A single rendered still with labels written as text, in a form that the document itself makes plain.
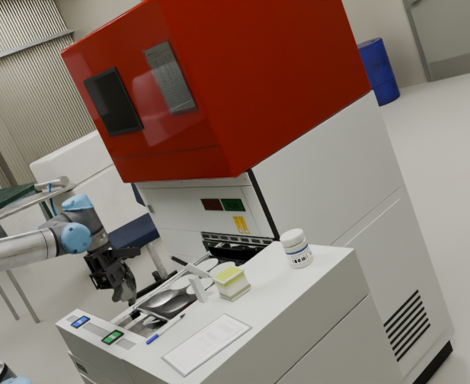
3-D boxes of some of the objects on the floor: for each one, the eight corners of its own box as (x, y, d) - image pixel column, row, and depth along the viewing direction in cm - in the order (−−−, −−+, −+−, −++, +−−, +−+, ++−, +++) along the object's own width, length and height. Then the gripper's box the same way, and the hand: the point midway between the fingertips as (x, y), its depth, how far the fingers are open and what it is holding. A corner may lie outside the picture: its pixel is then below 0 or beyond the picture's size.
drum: (407, 91, 726) (388, 32, 705) (390, 105, 694) (370, 44, 673) (372, 98, 762) (354, 43, 741) (355, 112, 730) (334, 55, 709)
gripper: (76, 257, 159) (110, 318, 166) (97, 254, 154) (131, 317, 160) (96, 241, 166) (127, 300, 172) (116, 237, 161) (148, 299, 167)
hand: (133, 299), depth 168 cm, fingers closed
